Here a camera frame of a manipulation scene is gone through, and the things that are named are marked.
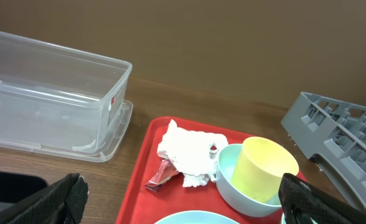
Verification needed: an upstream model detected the clear plastic bin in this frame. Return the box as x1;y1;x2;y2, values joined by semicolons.
0;32;133;162

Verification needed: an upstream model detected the light blue bowl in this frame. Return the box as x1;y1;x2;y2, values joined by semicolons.
216;144;281;217

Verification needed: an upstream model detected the light blue plate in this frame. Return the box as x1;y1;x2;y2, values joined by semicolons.
155;210;238;224

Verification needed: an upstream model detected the white napkin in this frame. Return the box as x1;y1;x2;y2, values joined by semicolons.
157;119;228;187

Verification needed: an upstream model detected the red foil wrapper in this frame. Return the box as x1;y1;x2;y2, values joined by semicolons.
144;159;179;191

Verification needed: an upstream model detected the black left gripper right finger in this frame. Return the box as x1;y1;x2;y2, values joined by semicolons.
278;173;366;224

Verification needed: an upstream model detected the black waste tray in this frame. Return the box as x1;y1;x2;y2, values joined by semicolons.
0;171;48;212

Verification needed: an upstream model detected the yellow plastic cup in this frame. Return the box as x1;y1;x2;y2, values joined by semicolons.
231;137;299;203

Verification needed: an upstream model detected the red plastic tray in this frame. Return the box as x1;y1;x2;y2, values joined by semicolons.
116;116;283;224

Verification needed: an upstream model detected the grey dishwasher rack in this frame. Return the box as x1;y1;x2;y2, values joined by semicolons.
281;92;366;213

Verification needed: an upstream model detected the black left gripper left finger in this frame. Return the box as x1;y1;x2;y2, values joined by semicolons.
0;173;88;224

